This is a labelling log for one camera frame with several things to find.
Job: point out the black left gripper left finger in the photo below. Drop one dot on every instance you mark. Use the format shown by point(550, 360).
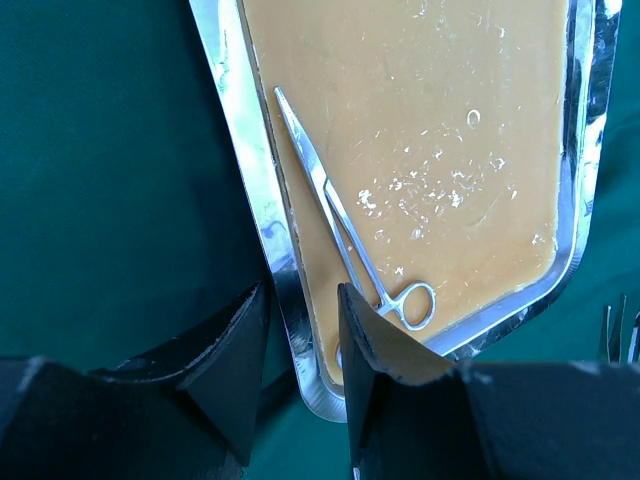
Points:
point(185, 409)

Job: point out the thin steel tweezers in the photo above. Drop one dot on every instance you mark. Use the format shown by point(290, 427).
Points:
point(634, 348)

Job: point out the steel tray with orange liner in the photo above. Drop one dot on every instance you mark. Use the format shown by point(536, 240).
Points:
point(462, 137)

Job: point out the green surgical cloth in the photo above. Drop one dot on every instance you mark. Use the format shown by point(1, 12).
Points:
point(124, 219)

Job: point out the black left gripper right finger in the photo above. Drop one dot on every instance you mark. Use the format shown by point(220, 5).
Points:
point(412, 414)

